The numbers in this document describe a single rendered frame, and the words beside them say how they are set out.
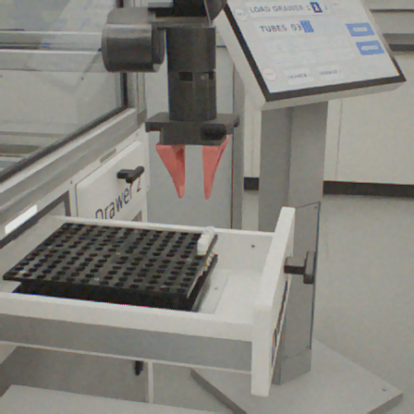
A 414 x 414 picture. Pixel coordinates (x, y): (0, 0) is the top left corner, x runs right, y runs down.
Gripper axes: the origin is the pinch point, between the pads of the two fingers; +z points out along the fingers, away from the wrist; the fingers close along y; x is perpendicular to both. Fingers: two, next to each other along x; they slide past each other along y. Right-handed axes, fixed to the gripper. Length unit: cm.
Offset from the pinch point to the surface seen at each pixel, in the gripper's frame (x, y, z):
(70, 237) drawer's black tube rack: 1.9, -17.8, 7.9
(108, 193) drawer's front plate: 23.6, -20.6, 8.5
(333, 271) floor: 192, 17, 94
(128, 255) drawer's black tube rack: -2.8, -8.0, 8.0
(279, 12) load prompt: 96, 0, -19
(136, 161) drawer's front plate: 38.7, -20.6, 6.7
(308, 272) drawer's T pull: -5.4, 14.4, 7.3
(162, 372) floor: 101, -37, 95
